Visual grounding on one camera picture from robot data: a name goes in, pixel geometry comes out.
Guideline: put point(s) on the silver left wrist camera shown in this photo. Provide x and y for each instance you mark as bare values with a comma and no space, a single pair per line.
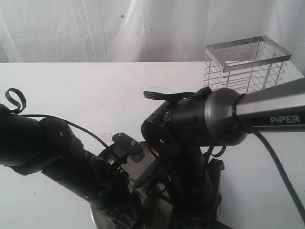
129,146

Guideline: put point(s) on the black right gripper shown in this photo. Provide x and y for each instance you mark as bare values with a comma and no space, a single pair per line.
194,218

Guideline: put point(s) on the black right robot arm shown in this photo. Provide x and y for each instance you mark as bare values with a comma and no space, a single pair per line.
183,131

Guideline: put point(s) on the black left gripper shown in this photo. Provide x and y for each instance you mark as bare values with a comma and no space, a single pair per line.
121,208

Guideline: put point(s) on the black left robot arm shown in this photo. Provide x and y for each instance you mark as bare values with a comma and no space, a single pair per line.
49,146

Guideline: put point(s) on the chrome wire utensil holder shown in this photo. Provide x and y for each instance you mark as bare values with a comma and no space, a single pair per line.
245,65

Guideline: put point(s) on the round stainless steel plate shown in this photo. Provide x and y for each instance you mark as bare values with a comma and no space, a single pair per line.
156,209

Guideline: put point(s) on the white backdrop curtain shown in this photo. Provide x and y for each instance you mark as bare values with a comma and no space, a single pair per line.
141,30

